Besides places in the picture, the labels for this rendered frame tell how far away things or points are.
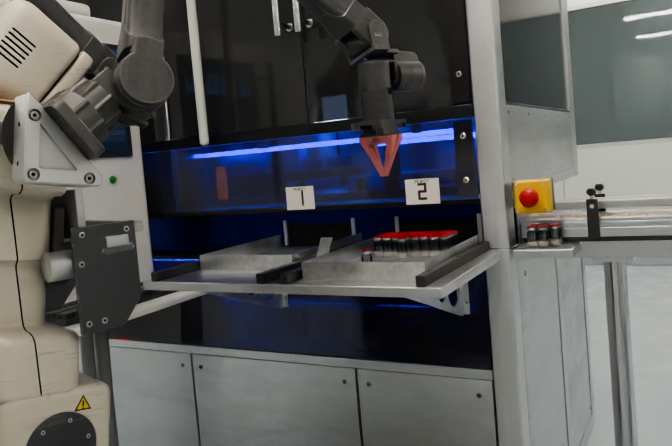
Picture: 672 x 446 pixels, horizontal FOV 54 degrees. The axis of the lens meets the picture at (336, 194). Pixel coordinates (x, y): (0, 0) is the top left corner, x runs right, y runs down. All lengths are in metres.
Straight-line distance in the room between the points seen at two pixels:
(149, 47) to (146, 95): 0.07
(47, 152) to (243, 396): 1.21
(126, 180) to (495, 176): 1.01
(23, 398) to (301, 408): 0.95
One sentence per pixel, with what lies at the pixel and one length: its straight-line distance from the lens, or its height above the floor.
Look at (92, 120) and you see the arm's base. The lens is 0.92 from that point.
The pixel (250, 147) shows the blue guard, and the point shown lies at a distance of 1.79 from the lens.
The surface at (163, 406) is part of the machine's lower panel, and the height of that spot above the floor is 0.40.
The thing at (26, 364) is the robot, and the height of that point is 0.86.
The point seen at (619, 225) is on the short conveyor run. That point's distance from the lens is 1.57.
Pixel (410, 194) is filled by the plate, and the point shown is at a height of 1.01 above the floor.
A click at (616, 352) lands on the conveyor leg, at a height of 0.62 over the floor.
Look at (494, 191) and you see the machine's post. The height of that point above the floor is 1.01.
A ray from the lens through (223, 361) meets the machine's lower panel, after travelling 1.97.
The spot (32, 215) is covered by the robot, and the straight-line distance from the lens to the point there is 1.07.
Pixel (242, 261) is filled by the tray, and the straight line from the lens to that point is 1.52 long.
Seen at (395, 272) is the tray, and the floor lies 0.90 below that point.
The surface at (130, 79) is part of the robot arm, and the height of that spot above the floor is 1.24.
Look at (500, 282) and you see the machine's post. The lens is 1.53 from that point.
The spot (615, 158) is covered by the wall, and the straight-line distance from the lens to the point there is 6.08.
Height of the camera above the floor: 1.11
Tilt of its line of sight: 3 degrees down
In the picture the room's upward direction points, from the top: 5 degrees counter-clockwise
